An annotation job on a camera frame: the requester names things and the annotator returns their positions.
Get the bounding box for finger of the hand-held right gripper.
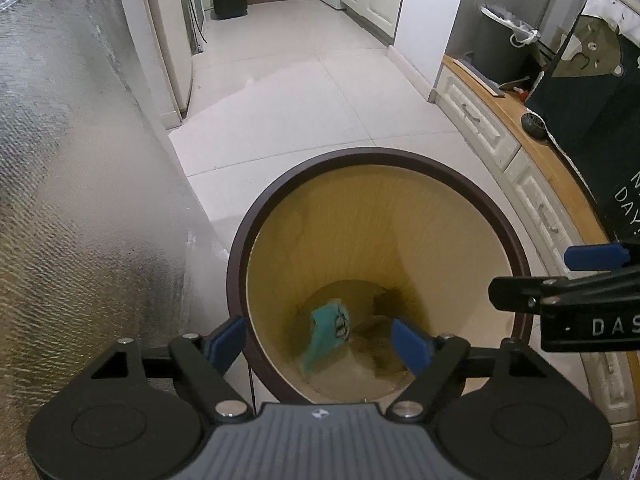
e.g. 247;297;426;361
489;272;640;313
564;242;640;276

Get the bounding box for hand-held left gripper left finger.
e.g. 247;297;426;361
89;316;251;422

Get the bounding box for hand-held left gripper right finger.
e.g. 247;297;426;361
385;317;551;421

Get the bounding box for teal paper wrapper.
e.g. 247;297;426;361
300;297;353;376

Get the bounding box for brown-rimmed wooden trash bin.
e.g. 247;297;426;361
226;146;533;406

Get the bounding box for dark bear printed cloth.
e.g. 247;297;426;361
524;10;640;241

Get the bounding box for black round object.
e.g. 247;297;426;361
521;111;550;141

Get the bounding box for white wooden-top low cabinet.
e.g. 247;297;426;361
432;54;640;431

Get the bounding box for silver foil covered table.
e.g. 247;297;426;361
0;0;253;480

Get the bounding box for grey flat bar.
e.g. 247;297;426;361
452;56;505;97

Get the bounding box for dark grey waste bin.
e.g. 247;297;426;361
470;4;541;86

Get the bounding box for white plastic bin liner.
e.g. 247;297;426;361
481;4;542;48

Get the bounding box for white lace curtain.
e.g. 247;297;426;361
579;0;640;41

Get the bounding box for silver refrigerator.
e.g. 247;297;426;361
141;0;207;122

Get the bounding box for black floor box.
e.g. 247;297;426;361
212;0;249;21

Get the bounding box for black cable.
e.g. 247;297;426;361
186;0;207;54

